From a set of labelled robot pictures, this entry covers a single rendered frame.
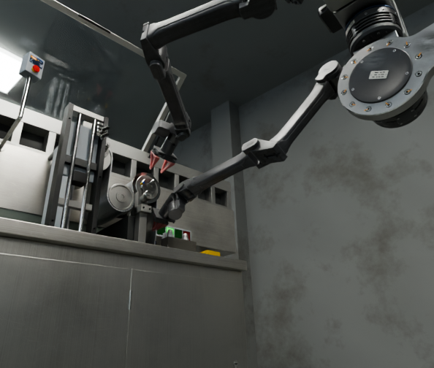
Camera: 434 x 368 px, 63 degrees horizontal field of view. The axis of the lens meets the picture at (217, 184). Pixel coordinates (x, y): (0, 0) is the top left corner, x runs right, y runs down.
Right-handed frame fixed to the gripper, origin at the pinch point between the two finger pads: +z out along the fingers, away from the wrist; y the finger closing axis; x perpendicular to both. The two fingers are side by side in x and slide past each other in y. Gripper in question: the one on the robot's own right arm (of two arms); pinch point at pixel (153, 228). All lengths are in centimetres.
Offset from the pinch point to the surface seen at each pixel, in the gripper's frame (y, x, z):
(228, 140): 174, 210, 15
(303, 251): 201, 54, 33
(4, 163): -58, 39, 12
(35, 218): -41, 21, 24
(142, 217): -10.1, -2.0, -6.2
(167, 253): -13.9, -32.3, -16.9
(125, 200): -16.1, 7.1, -6.5
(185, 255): -5.9, -32.3, -16.9
